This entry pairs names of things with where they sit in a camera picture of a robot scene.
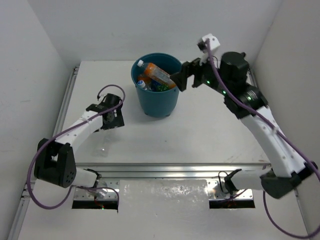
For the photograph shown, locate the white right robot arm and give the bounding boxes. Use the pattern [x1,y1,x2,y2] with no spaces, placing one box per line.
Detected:
[170,51,317,199]

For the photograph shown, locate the aluminium table frame rails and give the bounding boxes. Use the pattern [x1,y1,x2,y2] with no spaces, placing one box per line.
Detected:
[7,63,300,236]

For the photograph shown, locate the teal plastic bin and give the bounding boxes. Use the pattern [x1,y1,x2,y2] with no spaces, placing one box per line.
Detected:
[130,52,182,118]

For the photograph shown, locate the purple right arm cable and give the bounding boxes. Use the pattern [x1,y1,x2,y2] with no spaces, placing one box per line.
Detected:
[204,41,320,238]

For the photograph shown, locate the clear bottle white cap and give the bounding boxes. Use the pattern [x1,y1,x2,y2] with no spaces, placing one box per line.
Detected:
[137,80,152,91]

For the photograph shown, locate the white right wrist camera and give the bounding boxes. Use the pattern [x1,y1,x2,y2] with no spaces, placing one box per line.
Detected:
[197,33,221,66]

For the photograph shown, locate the orange bottle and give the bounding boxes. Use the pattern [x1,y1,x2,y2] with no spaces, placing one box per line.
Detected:
[137,60,176,90]
[137,73,152,86]

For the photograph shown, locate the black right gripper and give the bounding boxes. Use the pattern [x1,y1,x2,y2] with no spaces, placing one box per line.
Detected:
[170,48,230,95]

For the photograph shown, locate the crushed green plastic bottle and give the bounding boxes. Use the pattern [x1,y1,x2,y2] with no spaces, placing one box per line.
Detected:
[157,85,169,92]

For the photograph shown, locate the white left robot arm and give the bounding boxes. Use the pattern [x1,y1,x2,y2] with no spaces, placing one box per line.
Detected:
[33,93,125,188]

